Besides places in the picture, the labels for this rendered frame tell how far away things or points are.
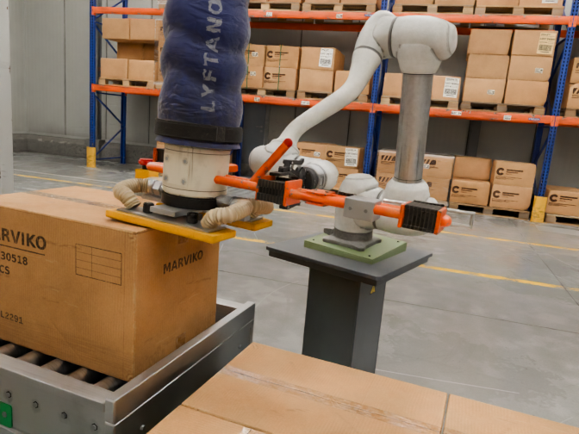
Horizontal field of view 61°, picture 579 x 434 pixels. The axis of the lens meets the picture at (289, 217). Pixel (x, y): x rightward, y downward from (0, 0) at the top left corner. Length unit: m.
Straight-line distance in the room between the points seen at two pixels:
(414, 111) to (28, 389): 1.39
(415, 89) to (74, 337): 1.28
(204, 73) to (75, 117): 11.34
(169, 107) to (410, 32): 0.84
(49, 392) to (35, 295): 0.31
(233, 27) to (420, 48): 0.69
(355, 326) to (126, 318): 0.94
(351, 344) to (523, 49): 6.99
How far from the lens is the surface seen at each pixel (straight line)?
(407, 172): 1.79
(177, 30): 1.26
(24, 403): 1.43
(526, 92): 8.44
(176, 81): 1.24
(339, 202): 1.11
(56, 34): 12.92
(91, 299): 1.38
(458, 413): 1.41
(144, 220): 1.26
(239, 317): 1.64
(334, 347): 2.02
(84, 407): 1.28
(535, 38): 8.53
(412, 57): 1.72
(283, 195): 1.15
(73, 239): 1.37
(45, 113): 13.07
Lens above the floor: 1.24
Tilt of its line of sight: 11 degrees down
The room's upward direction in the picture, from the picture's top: 5 degrees clockwise
